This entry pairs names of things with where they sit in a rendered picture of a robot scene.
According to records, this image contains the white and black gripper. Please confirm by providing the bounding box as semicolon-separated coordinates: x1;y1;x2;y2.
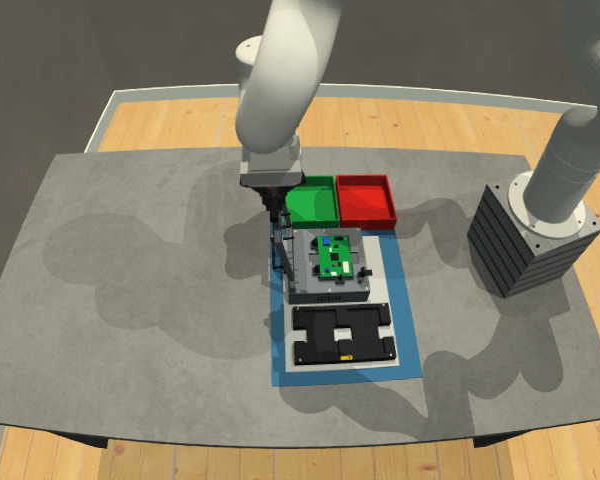
242;131;307;211

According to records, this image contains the green circuit board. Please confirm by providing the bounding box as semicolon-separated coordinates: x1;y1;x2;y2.
317;236;353;277

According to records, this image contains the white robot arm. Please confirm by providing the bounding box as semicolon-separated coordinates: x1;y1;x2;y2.
235;0;600;240

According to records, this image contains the red bin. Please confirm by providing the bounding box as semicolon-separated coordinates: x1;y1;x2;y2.
335;175;397;230

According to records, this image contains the green open bin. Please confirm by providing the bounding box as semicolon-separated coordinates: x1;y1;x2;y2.
286;175;340;229

